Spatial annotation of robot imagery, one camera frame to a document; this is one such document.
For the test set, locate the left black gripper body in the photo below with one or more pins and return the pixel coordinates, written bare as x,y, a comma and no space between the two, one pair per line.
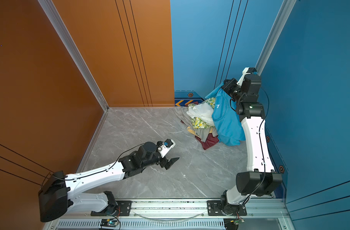
155,160

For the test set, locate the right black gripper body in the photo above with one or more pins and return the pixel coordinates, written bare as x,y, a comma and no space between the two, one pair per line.
237,95

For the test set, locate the teal blue t-shirt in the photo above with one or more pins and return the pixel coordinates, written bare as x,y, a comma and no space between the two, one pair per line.
226,120

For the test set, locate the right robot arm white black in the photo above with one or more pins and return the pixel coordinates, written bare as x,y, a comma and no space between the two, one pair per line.
261,177

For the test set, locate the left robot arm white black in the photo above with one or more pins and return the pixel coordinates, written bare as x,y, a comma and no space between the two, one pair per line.
63,193

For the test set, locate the white cloth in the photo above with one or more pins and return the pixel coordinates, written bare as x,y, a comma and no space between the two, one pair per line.
202,112

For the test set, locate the yellow green floral cloth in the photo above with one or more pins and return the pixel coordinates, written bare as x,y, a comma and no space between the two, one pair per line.
199,122

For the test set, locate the grey cloth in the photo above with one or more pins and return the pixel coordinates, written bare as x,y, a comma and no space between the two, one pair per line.
202,132

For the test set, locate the maroon cloth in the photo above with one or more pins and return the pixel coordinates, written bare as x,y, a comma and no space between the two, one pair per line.
203,112

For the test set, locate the left green circuit board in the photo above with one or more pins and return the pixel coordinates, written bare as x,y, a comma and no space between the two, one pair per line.
110,224

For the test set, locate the right small circuit board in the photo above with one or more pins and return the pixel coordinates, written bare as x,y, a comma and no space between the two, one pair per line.
233,223

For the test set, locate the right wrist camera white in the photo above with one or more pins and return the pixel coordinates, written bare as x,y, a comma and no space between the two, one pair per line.
246,71

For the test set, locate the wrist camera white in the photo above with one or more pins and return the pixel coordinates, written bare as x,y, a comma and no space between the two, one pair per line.
163,147
246,71

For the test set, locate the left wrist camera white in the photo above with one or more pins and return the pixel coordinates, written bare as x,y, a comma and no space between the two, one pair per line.
163,147

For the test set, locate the aluminium front rail frame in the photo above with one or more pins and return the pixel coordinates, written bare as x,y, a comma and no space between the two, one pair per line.
183,214

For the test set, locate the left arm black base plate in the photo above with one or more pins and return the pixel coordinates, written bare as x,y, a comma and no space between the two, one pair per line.
123,207

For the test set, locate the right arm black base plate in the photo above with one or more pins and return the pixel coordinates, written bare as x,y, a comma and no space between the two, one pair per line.
215,208

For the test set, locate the right aluminium corner post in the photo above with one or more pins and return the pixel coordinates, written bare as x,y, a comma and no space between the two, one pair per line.
278,26

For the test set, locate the aluminium corner post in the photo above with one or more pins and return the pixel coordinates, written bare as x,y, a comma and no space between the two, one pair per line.
278,26
57,22

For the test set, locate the left aluminium corner post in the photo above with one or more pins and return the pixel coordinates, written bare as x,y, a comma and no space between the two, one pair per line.
57,22

